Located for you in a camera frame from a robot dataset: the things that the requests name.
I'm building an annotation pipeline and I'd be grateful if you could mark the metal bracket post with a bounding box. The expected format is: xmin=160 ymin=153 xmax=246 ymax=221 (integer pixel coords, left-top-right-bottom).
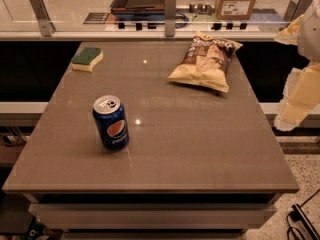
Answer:
xmin=29 ymin=0 xmax=56 ymax=37
xmin=165 ymin=0 xmax=176 ymax=37
xmin=284 ymin=0 xmax=313 ymax=22

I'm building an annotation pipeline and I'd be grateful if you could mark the black power strip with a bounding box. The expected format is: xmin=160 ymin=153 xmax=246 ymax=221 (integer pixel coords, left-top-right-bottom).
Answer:
xmin=286 ymin=204 xmax=320 ymax=240

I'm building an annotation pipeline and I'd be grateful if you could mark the blue pepsi can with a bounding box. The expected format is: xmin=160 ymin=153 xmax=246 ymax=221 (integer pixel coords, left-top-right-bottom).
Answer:
xmin=92 ymin=95 xmax=129 ymax=151

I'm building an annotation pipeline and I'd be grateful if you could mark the brown cardboard box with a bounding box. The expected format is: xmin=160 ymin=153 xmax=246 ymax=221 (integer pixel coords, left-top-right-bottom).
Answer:
xmin=214 ymin=0 xmax=256 ymax=20

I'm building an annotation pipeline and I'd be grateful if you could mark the right metal bracket post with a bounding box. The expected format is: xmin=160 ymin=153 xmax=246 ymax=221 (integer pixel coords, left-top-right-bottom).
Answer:
xmin=284 ymin=0 xmax=313 ymax=22

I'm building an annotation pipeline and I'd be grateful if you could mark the middle metal bracket post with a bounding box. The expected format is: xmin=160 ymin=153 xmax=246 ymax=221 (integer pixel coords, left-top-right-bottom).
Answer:
xmin=165 ymin=0 xmax=176 ymax=37

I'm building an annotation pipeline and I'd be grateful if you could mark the green and yellow sponge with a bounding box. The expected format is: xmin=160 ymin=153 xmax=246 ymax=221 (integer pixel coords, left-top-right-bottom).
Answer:
xmin=71 ymin=47 xmax=103 ymax=72

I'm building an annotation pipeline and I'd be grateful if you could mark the left metal bracket post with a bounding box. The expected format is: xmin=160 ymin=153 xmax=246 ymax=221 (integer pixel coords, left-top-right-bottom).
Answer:
xmin=29 ymin=0 xmax=56 ymax=37

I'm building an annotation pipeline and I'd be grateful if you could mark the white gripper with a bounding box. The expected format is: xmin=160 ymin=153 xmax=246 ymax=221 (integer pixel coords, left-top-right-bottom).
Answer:
xmin=274 ymin=0 xmax=320 ymax=131

